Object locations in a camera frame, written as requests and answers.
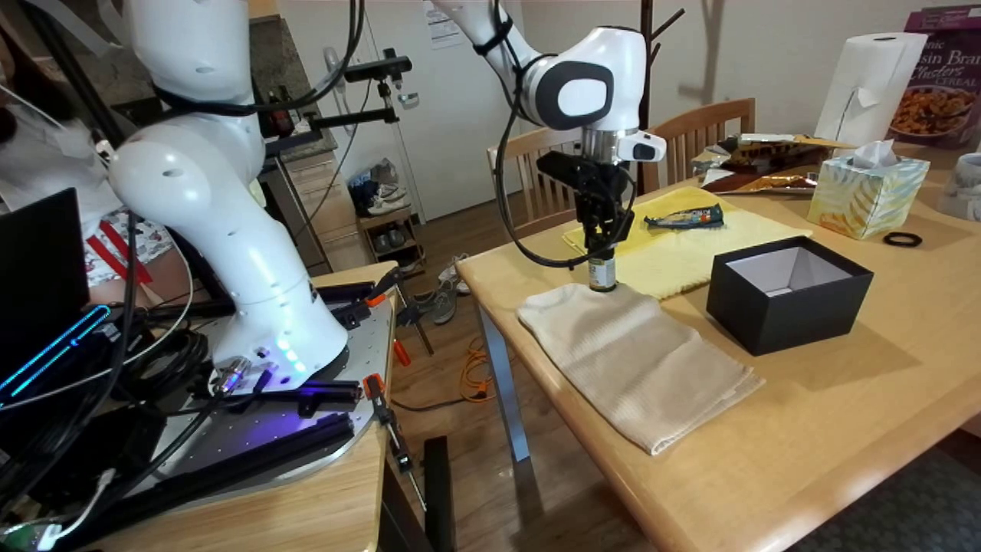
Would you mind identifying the patterned tissue box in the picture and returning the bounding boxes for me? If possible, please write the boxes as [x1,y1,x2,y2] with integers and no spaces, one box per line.
[810,140,928,240]

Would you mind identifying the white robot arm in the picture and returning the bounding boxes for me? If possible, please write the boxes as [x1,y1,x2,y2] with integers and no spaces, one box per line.
[111,0,665,392]

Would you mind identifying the yellow cloth mat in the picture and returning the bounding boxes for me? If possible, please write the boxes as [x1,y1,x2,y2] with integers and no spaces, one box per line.
[616,187,801,301]

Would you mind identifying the small green-capped bottle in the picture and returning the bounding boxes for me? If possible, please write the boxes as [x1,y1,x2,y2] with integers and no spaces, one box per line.
[589,258,616,292]

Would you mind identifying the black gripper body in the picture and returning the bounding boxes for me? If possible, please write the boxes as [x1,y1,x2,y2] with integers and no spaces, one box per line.
[537,151,632,232]

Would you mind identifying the beige folded towel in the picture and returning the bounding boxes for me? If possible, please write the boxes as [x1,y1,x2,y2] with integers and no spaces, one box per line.
[517,284,764,457]

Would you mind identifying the white paper towel roll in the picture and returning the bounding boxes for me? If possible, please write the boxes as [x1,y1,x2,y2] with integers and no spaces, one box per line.
[815,34,925,144]

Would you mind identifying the dark snack wrapper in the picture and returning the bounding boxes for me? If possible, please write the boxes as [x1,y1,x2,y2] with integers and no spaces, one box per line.
[644,202,725,231]

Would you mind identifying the dark coat stand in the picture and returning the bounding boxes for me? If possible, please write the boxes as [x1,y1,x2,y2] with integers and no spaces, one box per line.
[634,0,687,192]

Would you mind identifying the left wooden chair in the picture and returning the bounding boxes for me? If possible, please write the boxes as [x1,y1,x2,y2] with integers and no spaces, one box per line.
[489,129,579,235]

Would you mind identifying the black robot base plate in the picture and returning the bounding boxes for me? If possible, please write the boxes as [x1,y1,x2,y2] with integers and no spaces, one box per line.
[56,379,362,552]

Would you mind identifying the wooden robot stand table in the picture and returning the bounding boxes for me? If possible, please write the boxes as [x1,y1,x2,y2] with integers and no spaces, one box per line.
[89,260,456,552]

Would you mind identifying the purple food box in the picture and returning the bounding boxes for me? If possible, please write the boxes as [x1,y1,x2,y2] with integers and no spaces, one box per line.
[890,3,981,151]

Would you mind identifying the right wooden chair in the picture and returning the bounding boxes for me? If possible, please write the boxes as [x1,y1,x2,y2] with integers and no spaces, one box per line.
[642,99,753,192]

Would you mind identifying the brown snack packets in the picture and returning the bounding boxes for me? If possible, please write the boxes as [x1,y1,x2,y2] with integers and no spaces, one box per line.
[689,130,836,196]

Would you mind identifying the black open box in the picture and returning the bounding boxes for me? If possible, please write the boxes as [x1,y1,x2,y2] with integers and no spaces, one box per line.
[710,235,875,355]

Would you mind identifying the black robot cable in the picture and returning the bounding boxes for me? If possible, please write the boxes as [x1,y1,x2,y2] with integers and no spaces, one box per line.
[484,0,594,271]

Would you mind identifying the black monitor screen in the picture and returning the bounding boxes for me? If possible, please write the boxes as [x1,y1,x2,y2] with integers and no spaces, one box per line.
[0,190,89,375]

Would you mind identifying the wooden chair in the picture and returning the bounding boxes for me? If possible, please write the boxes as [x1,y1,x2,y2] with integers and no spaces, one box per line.
[642,99,753,192]
[489,129,579,235]

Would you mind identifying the shoe rack with shoes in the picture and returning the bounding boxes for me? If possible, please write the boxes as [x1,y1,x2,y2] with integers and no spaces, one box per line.
[348,160,424,268]

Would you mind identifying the black camera on stand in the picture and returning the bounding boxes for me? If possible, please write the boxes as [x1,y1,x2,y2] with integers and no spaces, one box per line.
[313,49,413,129]

